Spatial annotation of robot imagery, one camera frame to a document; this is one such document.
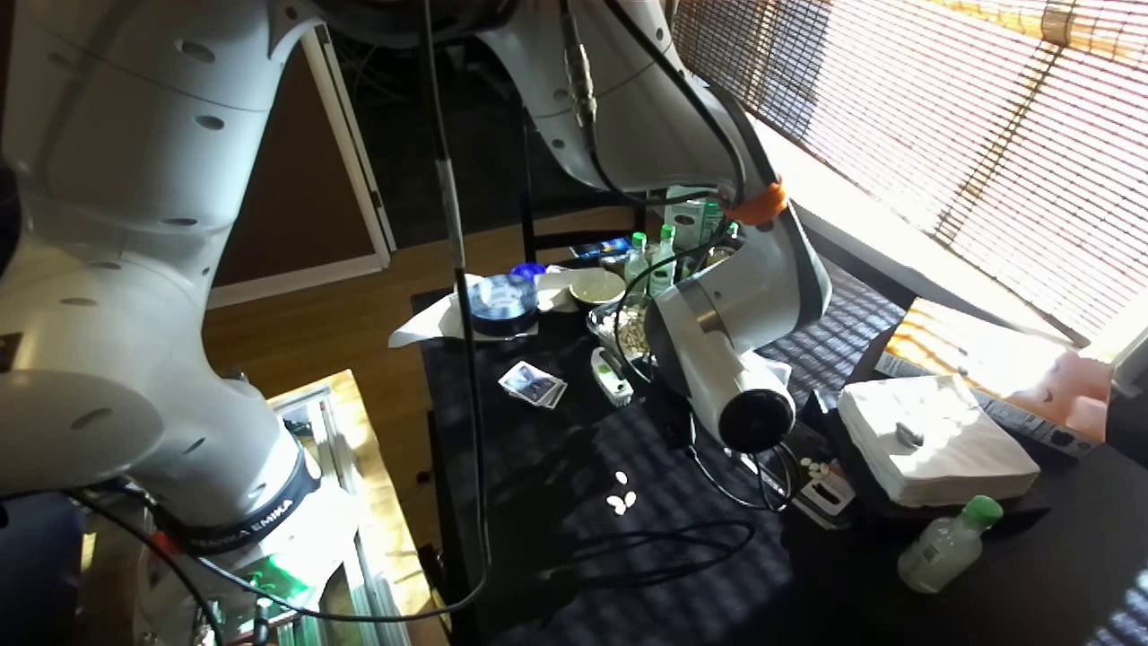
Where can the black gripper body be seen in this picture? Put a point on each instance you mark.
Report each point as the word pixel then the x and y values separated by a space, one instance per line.
pixel 644 336

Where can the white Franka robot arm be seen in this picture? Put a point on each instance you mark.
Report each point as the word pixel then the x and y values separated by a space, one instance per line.
pixel 119 238

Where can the blue bowl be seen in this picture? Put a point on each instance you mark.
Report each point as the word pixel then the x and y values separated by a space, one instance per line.
pixel 499 308

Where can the blue snack packet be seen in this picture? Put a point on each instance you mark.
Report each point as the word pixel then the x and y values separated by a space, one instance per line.
pixel 601 253

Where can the playing card deck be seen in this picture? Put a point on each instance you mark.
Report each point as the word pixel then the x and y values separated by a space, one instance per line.
pixel 534 387

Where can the blue round lid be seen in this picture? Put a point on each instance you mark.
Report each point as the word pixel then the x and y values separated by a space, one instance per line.
pixel 524 273

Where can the white pumpkin seed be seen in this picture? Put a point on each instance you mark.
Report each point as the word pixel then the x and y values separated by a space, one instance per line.
pixel 616 503
pixel 619 477

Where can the white paper sheet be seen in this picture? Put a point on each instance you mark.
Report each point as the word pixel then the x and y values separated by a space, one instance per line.
pixel 425 327

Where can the small white device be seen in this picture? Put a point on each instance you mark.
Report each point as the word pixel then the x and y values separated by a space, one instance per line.
pixel 826 494

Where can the white cardboard box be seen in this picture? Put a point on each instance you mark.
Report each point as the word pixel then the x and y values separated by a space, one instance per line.
pixel 936 436

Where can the yellow snack box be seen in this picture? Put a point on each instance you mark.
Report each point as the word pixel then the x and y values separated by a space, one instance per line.
pixel 972 345

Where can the white framed panel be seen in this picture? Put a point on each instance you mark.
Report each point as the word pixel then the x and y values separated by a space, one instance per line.
pixel 347 144

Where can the sanitizer bottle with green cap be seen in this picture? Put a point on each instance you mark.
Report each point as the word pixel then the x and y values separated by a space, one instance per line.
pixel 945 550

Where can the wide window blind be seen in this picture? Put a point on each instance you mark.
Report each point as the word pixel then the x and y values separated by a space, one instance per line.
pixel 957 121

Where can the white window frame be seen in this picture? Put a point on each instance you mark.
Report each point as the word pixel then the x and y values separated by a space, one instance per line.
pixel 873 247

